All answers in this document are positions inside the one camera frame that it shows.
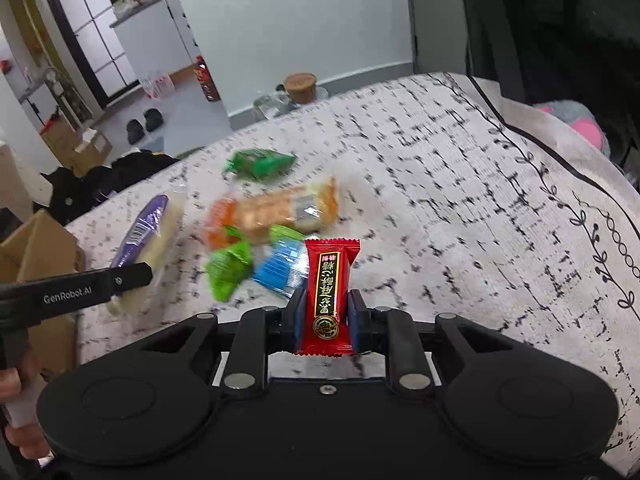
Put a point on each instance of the clear plastic bag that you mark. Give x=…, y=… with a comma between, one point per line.
x=270, y=105

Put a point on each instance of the red drink bottle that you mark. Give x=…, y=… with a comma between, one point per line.
x=207, y=80

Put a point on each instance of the low cardboard carton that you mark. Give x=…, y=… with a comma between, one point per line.
x=92, y=147

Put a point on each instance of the purple snack packet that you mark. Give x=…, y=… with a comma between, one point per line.
x=145, y=230

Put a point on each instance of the printed blanket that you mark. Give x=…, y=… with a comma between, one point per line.
x=450, y=185

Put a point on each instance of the pink plastic bag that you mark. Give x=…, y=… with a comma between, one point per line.
x=157, y=86

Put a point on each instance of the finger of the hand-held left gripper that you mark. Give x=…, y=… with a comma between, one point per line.
x=130, y=278

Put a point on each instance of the blue snack packet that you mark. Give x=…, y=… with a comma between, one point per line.
x=280, y=270

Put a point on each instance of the cardboard box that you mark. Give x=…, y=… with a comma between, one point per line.
x=45, y=245

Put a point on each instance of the red snack bar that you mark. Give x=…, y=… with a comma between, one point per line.
x=327, y=290

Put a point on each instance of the light green snack packet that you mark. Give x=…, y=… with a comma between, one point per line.
x=227, y=270

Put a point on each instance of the black-framed glass door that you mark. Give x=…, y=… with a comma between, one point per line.
x=90, y=25

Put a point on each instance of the person's left hand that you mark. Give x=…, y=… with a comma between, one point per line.
x=9, y=385

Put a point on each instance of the orange cracker packet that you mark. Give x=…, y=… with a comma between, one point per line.
x=280, y=210

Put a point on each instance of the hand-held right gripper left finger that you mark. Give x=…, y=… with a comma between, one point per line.
x=299, y=320

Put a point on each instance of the pink plush toy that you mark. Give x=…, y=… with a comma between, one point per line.
x=580, y=120

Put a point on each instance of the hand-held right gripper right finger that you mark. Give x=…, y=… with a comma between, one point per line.
x=357, y=322

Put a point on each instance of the dark green snack packet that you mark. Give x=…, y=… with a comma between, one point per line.
x=260, y=164

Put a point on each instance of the white kitchen cabinet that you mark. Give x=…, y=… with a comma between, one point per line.
x=150, y=35

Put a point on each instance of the brown paper bowl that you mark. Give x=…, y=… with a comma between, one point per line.
x=300, y=89

